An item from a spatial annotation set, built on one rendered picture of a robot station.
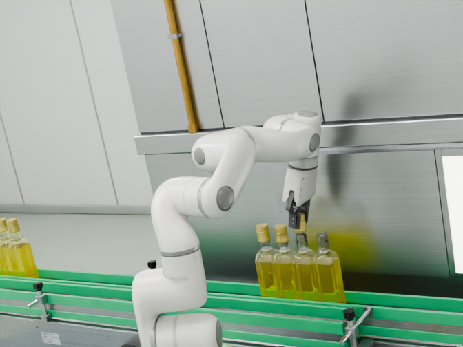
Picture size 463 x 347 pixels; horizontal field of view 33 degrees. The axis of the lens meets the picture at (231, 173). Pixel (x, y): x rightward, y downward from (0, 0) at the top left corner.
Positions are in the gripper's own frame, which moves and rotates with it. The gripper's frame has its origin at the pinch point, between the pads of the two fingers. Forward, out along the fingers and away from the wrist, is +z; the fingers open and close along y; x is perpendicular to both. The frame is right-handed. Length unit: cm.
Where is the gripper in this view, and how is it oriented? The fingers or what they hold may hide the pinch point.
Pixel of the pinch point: (298, 217)
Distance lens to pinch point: 203.3
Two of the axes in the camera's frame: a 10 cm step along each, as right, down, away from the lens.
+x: 8.4, 2.4, -4.8
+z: -0.4, 9.2, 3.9
